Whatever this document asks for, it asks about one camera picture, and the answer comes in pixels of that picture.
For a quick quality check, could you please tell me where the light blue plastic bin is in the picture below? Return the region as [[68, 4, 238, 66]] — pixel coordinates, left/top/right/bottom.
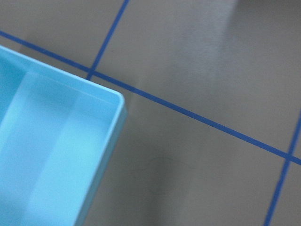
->
[[0, 47, 127, 226]]

